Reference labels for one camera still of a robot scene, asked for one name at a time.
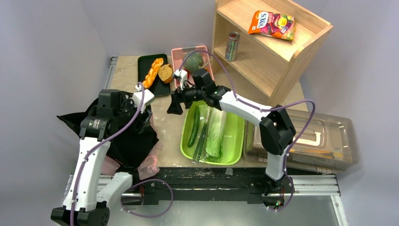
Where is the clear plastic toolbox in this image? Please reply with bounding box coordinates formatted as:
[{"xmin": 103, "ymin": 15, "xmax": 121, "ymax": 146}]
[{"xmin": 243, "ymin": 109, "xmax": 359, "ymax": 174}]

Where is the orange braided bread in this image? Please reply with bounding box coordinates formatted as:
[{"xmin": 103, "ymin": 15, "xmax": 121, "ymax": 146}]
[{"xmin": 142, "ymin": 58, "xmax": 164, "ymax": 89}]

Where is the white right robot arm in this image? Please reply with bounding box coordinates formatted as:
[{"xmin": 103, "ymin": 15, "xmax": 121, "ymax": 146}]
[{"xmin": 167, "ymin": 69, "xmax": 296, "ymax": 192}]

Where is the pink perforated plastic basket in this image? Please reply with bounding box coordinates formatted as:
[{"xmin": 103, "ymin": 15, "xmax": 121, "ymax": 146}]
[{"xmin": 171, "ymin": 46, "xmax": 214, "ymax": 84}]

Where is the green netted melon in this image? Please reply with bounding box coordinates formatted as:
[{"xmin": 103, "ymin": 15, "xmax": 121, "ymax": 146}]
[{"xmin": 183, "ymin": 52, "xmax": 204, "ymax": 74}]

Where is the green cucumber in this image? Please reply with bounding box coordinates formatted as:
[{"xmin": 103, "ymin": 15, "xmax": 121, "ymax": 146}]
[{"xmin": 187, "ymin": 106, "xmax": 200, "ymax": 147}]

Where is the black cloth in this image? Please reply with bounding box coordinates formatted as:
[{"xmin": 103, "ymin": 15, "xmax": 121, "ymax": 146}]
[{"xmin": 57, "ymin": 89, "xmax": 159, "ymax": 169}]

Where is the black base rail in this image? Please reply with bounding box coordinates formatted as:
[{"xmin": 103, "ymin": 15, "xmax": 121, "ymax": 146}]
[{"xmin": 64, "ymin": 167, "xmax": 341, "ymax": 207}]

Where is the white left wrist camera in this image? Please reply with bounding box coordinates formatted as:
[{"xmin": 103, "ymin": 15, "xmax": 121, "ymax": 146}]
[{"xmin": 131, "ymin": 82, "xmax": 155, "ymax": 113}]

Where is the wooden shelf unit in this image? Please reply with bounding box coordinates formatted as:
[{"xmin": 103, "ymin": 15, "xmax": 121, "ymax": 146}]
[{"xmin": 211, "ymin": 0, "xmax": 332, "ymax": 105}]

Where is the orange snack packet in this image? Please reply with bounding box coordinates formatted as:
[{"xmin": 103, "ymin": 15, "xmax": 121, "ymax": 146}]
[{"xmin": 247, "ymin": 10, "xmax": 296, "ymax": 41}]

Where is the silver drink can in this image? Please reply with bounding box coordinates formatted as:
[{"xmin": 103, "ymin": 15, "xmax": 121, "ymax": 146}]
[{"xmin": 225, "ymin": 32, "xmax": 240, "ymax": 62}]

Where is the green plastic tray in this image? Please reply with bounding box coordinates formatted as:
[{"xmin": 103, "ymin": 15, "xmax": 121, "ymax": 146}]
[{"xmin": 180, "ymin": 101, "xmax": 245, "ymax": 166}]

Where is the napa cabbage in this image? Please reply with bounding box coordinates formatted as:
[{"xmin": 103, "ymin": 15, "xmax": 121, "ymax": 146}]
[{"xmin": 205, "ymin": 108, "xmax": 227, "ymax": 162}]

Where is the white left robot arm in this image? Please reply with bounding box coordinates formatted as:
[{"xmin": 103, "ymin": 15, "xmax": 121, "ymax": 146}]
[{"xmin": 50, "ymin": 88, "xmax": 147, "ymax": 226}]

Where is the black rectangular tray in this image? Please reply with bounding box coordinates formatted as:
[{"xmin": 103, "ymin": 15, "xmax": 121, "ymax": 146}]
[{"xmin": 137, "ymin": 54, "xmax": 170, "ymax": 97}]

